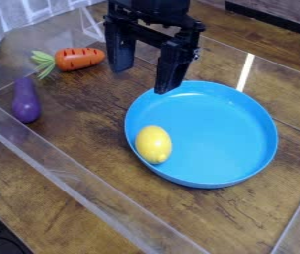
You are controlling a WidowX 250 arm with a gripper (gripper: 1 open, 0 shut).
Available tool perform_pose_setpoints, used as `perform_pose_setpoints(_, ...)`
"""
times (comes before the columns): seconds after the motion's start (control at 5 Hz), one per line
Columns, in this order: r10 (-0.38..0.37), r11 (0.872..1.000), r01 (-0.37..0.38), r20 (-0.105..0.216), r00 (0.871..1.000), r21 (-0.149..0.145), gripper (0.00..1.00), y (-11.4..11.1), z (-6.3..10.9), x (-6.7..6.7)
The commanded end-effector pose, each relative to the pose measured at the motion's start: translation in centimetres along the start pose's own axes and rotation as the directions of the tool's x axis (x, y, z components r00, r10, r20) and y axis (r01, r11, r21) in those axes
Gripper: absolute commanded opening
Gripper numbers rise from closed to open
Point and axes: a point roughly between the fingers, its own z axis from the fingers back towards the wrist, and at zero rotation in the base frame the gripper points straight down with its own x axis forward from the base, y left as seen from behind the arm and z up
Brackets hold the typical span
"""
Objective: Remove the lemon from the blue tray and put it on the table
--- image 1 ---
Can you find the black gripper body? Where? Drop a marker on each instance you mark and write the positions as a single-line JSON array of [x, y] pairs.
[[164, 12]]

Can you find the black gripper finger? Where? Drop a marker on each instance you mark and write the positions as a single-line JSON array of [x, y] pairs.
[[120, 48], [172, 65]]

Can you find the yellow toy lemon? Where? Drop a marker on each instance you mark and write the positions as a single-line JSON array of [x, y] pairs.
[[152, 144]]

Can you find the blue round tray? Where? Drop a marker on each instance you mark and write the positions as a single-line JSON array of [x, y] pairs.
[[223, 135]]

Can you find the orange toy carrot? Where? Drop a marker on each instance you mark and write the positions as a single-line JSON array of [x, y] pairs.
[[67, 59]]

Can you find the grey patterned curtain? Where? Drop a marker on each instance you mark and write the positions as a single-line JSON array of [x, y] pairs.
[[20, 13]]

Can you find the purple toy eggplant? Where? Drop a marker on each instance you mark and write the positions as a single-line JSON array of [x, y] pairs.
[[25, 104]]

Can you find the clear acrylic corner bracket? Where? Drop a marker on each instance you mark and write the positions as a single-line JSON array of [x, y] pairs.
[[91, 27]]

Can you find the clear acrylic enclosure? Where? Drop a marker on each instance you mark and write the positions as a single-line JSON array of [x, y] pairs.
[[76, 195]]

